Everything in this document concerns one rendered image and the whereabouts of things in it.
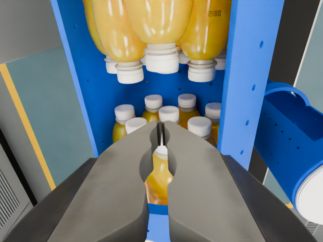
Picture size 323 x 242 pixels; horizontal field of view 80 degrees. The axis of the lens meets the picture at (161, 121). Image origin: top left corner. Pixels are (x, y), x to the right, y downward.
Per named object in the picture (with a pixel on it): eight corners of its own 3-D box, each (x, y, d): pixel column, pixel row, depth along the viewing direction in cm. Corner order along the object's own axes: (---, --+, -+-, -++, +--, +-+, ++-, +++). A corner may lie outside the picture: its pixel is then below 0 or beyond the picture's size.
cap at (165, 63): (172, 52, 20) (172, 69, 21) (182, 46, 23) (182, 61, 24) (138, 52, 21) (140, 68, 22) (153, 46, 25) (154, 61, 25)
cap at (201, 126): (182, 132, 33) (182, 123, 33) (197, 124, 36) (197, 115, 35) (201, 141, 31) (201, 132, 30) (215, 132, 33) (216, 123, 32)
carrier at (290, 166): (263, 99, 132) (264, 57, 119) (393, 216, 56) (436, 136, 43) (220, 107, 136) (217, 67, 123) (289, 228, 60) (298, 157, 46)
